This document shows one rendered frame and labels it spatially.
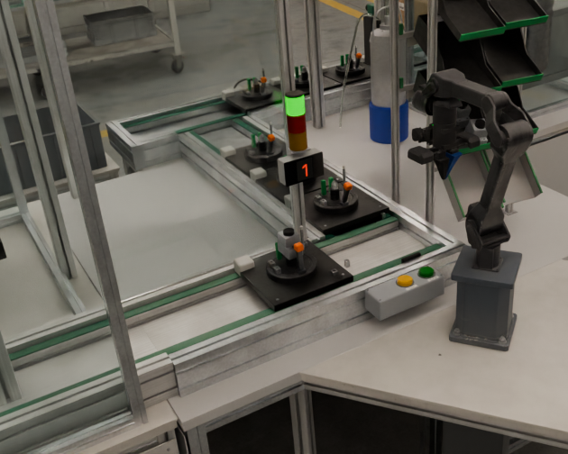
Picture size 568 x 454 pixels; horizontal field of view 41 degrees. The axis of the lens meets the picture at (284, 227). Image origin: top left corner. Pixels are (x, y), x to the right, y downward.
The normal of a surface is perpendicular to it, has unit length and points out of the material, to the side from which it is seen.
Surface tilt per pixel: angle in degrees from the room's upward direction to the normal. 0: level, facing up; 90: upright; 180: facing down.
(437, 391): 0
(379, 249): 0
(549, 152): 90
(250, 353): 90
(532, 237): 0
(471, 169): 45
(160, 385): 90
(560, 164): 90
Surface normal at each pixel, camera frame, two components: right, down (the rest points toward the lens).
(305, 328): 0.48, 0.39
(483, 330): -0.40, 0.47
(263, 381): -0.08, -0.87
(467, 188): 0.18, -0.31
